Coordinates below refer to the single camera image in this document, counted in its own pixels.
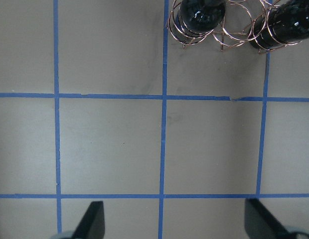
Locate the dark wine bottle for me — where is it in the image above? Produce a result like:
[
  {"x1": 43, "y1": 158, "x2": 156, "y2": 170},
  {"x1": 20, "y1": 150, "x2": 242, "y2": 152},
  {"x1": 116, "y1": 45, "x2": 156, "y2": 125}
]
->
[
  {"x1": 179, "y1": 0, "x2": 226, "y2": 34},
  {"x1": 250, "y1": 0, "x2": 309, "y2": 50}
]

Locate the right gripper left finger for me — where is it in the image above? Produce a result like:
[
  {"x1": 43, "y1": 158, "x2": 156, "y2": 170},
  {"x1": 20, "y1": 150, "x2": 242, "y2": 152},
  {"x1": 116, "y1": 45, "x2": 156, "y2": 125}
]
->
[{"x1": 72, "y1": 201, "x2": 105, "y2": 239}]

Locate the copper wire wine basket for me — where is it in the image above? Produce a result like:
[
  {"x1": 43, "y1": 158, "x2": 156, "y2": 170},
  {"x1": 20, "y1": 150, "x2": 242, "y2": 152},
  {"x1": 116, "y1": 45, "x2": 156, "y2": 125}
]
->
[{"x1": 166, "y1": 0, "x2": 301, "y2": 54}]

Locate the dark wine bottle middle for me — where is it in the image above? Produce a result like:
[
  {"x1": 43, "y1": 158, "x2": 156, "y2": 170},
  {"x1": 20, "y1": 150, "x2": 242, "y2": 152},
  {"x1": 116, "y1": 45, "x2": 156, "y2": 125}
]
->
[{"x1": 250, "y1": 0, "x2": 309, "y2": 50}]

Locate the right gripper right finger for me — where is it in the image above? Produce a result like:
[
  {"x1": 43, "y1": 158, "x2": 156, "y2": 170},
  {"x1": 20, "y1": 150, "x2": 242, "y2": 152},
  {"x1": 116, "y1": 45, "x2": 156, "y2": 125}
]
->
[{"x1": 245, "y1": 199, "x2": 291, "y2": 239}]

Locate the dark wine bottle left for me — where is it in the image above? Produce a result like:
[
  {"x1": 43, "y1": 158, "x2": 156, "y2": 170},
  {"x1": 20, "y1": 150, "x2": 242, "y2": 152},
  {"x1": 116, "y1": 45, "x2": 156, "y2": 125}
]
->
[{"x1": 179, "y1": 0, "x2": 226, "y2": 34}]

